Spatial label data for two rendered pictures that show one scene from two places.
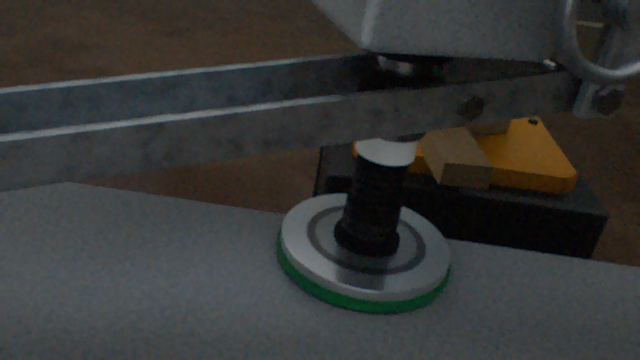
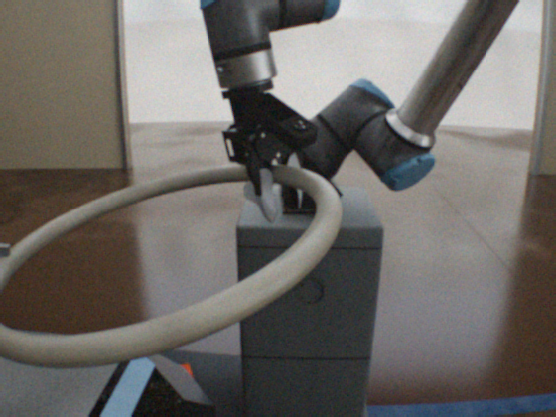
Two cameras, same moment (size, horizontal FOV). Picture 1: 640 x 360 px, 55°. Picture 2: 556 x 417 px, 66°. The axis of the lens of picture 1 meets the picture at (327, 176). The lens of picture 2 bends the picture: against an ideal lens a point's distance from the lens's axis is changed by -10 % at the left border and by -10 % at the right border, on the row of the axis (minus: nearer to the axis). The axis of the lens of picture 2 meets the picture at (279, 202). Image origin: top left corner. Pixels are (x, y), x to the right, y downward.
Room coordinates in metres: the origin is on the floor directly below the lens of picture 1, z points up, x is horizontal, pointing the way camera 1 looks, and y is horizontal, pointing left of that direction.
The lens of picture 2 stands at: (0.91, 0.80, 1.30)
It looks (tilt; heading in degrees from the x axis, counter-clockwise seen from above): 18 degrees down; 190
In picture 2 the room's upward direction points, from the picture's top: straight up
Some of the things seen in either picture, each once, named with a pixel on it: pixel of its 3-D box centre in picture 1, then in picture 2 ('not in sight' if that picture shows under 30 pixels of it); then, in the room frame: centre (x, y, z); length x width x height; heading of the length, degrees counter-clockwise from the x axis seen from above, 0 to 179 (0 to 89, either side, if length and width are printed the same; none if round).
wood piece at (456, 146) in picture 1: (451, 152); not in sight; (1.17, -0.24, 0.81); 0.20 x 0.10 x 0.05; 11
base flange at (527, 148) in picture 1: (451, 125); not in sight; (1.42, -0.28, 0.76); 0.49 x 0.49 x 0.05; 3
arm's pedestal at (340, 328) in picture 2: not in sight; (306, 323); (-0.43, 0.67, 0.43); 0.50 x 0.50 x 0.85; 7
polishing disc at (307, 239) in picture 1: (365, 241); not in sight; (0.65, -0.06, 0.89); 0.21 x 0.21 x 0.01
